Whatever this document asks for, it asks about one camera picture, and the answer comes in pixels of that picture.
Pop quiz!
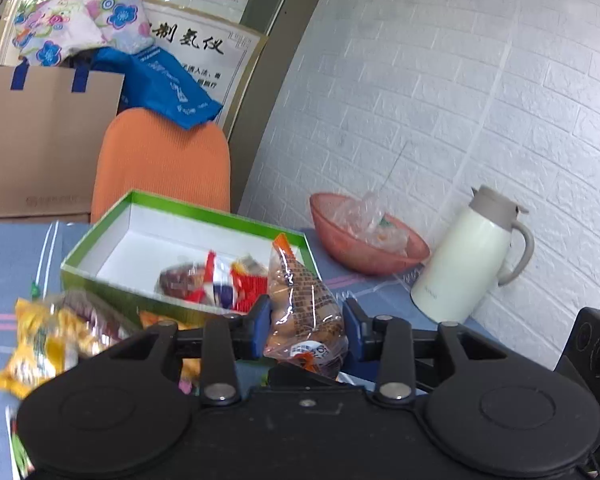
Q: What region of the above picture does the clear plastic bag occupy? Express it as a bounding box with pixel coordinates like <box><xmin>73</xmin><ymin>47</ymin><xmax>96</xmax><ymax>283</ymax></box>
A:
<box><xmin>329</xmin><ymin>192</ymin><xmax>412</xmax><ymax>257</ymax></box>

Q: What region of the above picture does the clear packet of brown eggs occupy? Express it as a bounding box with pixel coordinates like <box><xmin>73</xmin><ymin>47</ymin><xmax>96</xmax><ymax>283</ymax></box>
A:
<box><xmin>263</xmin><ymin>232</ymin><xmax>350</xmax><ymax>382</ymax></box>

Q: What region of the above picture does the green cardboard box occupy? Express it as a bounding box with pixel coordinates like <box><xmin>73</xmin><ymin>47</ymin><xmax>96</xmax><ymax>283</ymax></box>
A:
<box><xmin>60</xmin><ymin>188</ymin><xmax>324</xmax><ymax>332</ymax></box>

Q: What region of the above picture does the red and white snack packet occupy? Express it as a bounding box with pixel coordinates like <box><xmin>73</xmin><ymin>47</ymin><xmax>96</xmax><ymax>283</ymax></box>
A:
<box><xmin>200</xmin><ymin>250</ymin><xmax>242</xmax><ymax>312</ymax></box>

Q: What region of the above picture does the orange chair back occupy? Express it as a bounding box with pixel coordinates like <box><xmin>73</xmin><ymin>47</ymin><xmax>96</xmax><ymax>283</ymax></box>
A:
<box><xmin>90</xmin><ymin>107</ymin><xmax>232</xmax><ymax>224</ymax></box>

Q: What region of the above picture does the dark red clear snack packet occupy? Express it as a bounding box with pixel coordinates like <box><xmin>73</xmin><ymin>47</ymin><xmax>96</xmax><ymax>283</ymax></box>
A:
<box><xmin>55</xmin><ymin>289</ymin><xmax>142</xmax><ymax>352</ymax></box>

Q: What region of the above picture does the blue plastic bag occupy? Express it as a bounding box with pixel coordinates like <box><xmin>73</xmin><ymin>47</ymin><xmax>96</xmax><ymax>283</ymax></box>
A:
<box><xmin>90</xmin><ymin>45</ymin><xmax>225</xmax><ymax>131</ymax></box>

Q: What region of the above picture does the blue striped tablecloth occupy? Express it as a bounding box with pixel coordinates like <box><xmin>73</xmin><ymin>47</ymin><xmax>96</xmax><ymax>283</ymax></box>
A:
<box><xmin>0</xmin><ymin>220</ymin><xmax>486</xmax><ymax>480</ymax></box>

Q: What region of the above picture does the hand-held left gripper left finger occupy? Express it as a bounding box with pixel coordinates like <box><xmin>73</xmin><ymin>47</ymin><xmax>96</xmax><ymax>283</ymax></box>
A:
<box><xmin>98</xmin><ymin>295</ymin><xmax>272</xmax><ymax>408</ymax></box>

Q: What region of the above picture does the cream thermos jug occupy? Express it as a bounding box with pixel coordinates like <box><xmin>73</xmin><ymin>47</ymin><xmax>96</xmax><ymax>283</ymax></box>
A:
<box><xmin>409</xmin><ymin>184</ymin><xmax>536</xmax><ymax>325</ymax></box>

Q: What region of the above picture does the pink plastic bowl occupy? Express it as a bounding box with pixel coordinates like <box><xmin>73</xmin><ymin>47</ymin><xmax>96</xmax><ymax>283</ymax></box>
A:
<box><xmin>308</xmin><ymin>192</ymin><xmax>432</xmax><ymax>277</ymax></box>

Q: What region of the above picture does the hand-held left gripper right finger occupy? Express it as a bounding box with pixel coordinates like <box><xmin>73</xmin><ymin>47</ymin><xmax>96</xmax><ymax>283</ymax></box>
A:
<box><xmin>341</xmin><ymin>297</ymin><xmax>509</xmax><ymax>407</ymax></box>

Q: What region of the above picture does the red and yellow snack packet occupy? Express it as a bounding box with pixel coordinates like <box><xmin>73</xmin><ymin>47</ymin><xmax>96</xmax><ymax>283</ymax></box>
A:
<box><xmin>229</xmin><ymin>255</ymin><xmax>270</xmax><ymax>314</ymax></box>

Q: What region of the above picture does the orange snack packet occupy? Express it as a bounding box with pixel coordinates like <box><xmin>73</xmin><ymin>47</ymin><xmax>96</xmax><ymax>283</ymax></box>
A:
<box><xmin>139</xmin><ymin>309</ymin><xmax>203</xmax><ymax>332</ymax></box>

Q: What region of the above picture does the framed calligraphy poster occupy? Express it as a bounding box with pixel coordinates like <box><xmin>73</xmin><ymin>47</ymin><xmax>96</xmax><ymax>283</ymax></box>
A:
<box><xmin>0</xmin><ymin>0</ymin><xmax>270</xmax><ymax>137</ymax></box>

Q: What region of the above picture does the floral cloth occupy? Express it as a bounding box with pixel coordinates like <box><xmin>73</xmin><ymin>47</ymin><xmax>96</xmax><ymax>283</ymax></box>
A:
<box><xmin>12</xmin><ymin>0</ymin><xmax>154</xmax><ymax>69</ymax></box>

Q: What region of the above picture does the brown paper bag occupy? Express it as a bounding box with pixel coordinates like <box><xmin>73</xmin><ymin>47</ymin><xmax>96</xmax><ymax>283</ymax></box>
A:
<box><xmin>0</xmin><ymin>57</ymin><xmax>126</xmax><ymax>221</ymax></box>

